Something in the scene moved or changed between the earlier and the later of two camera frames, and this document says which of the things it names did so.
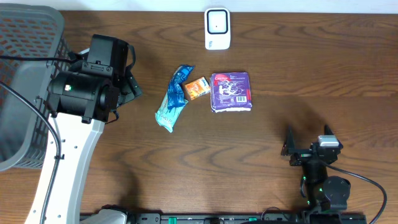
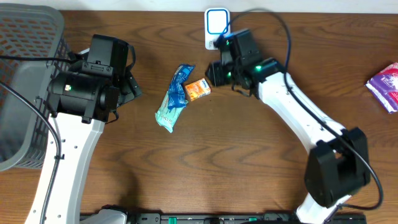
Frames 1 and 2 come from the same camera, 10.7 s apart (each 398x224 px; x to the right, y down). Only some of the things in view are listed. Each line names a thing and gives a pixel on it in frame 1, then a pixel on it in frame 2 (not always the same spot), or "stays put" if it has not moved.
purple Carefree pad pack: (230, 92) → (384, 84)
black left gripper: (133, 86) stays put
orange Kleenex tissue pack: (198, 88) stays put
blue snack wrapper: (176, 98) stays put
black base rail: (240, 218) stays put
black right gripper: (304, 151) → (214, 73)
